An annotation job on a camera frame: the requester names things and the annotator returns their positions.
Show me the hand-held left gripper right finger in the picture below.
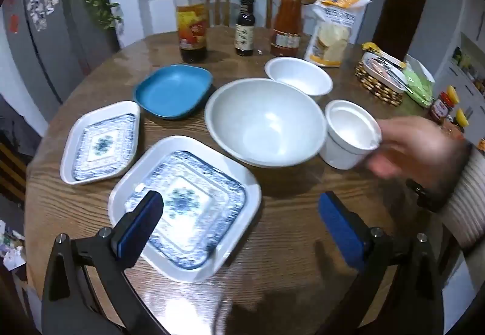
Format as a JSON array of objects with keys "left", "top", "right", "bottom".
[{"left": 317, "top": 191, "right": 445, "bottom": 335}]

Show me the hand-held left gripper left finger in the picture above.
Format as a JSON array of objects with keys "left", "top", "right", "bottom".
[{"left": 41, "top": 190, "right": 164, "bottom": 335}]

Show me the white cup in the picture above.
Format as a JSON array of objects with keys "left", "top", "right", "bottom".
[{"left": 319, "top": 99, "right": 383, "bottom": 170}]

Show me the large blue patterned square plate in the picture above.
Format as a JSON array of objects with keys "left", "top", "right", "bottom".
[{"left": 108, "top": 135, "right": 262, "bottom": 283}]

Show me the small blue patterned square plate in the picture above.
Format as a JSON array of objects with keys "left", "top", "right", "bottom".
[{"left": 60, "top": 101, "right": 142, "bottom": 185}]

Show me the large white bowl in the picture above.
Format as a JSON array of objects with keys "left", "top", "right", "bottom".
[{"left": 205, "top": 78, "right": 328, "bottom": 168}]

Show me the medium white bowl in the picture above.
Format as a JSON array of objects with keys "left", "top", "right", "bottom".
[{"left": 264, "top": 57, "right": 334, "bottom": 96}]

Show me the person's right forearm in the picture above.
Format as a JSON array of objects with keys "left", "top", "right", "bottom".
[{"left": 436, "top": 148, "right": 485, "bottom": 256}]

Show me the person's right hand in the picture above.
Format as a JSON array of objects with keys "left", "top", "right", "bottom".
[{"left": 366, "top": 116, "right": 472, "bottom": 207}]

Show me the black wristwatch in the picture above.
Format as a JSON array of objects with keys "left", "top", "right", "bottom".
[{"left": 406, "top": 140, "right": 474, "bottom": 212}]

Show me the pile of crumpled paper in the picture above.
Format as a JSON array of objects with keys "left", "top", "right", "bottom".
[{"left": 0, "top": 221, "right": 28, "bottom": 283}]

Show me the beaded wooden trivet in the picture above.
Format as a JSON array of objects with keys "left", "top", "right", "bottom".
[{"left": 355, "top": 55, "right": 408, "bottom": 106}]

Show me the yellow black striped box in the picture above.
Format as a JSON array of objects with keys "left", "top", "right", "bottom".
[{"left": 0, "top": 146, "right": 27, "bottom": 203}]

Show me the red chili jar yellow lid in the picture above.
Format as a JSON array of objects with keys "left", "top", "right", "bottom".
[
  {"left": 443, "top": 108, "right": 474, "bottom": 139},
  {"left": 429, "top": 85, "right": 460, "bottom": 124}
]

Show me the green plastic bag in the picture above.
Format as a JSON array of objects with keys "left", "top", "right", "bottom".
[{"left": 402, "top": 54, "right": 435, "bottom": 108}]

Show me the white tray with packets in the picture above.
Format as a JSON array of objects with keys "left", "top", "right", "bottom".
[{"left": 362, "top": 52, "right": 410, "bottom": 94}]

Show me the yellow snack packet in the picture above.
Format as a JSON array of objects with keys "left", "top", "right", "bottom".
[{"left": 362, "top": 42, "right": 404, "bottom": 67}]

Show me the white and yellow flour bag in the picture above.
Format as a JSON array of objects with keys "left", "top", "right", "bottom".
[{"left": 304, "top": 0, "right": 373, "bottom": 68}]

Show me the white cabinet shelf with jars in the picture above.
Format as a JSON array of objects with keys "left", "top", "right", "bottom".
[{"left": 443, "top": 32, "right": 485, "bottom": 101}]

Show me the vinegar bottle with yellow cap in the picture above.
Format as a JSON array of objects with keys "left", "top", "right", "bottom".
[{"left": 176, "top": 0, "right": 209, "bottom": 64}]

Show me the grey refrigerator with magnets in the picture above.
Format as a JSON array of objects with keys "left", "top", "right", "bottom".
[{"left": 0, "top": 0, "right": 122, "bottom": 108}]

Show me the red sauce bottle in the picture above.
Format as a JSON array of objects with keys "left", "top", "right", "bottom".
[{"left": 270, "top": 0, "right": 305, "bottom": 58}]

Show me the small dark soy sauce bottle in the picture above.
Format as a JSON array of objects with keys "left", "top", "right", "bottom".
[{"left": 235, "top": 0, "right": 256, "bottom": 56}]

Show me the dark wooden door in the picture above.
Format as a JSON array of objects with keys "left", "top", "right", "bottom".
[{"left": 373, "top": 0, "right": 433, "bottom": 51}]

